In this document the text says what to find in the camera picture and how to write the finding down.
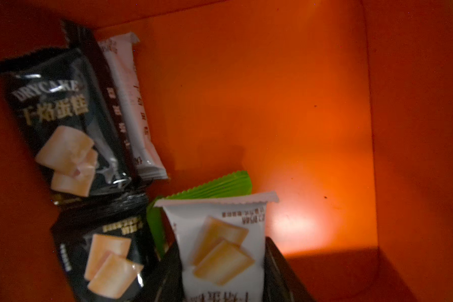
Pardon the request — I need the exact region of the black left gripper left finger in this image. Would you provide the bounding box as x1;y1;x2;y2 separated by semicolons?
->
133;242;183;302

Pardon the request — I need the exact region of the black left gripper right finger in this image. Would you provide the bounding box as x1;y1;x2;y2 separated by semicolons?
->
263;237;315;302

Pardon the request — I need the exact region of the white cookie packet front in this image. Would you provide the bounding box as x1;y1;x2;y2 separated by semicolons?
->
156;191;279;301

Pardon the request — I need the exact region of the black cookie packet front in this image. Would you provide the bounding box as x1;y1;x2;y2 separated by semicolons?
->
50;193;159;301

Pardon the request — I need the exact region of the black cookie packet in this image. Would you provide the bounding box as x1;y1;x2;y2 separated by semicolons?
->
0;47;133;206
50;193;159;301

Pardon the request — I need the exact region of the hidden white cookie packet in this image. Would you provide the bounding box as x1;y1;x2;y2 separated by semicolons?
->
98;32;168;181

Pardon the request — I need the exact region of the orange storage box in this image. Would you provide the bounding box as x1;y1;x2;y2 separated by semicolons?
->
0;1;453;301

